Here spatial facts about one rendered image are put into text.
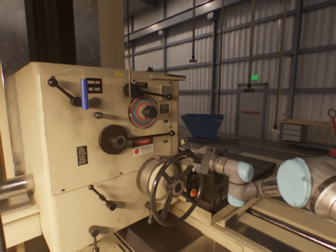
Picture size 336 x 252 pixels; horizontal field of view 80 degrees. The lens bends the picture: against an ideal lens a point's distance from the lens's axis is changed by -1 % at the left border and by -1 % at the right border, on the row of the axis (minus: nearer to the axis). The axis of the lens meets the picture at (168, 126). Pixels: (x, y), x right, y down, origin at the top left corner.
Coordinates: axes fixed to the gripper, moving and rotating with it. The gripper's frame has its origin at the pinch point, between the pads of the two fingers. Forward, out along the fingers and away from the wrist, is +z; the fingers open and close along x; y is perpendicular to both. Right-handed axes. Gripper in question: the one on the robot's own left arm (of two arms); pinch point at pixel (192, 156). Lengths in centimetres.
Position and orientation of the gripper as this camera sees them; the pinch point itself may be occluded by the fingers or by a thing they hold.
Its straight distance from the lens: 106.9
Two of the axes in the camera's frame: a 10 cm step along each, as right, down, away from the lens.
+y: -6.3, -4.1, -6.5
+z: -6.7, -1.2, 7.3
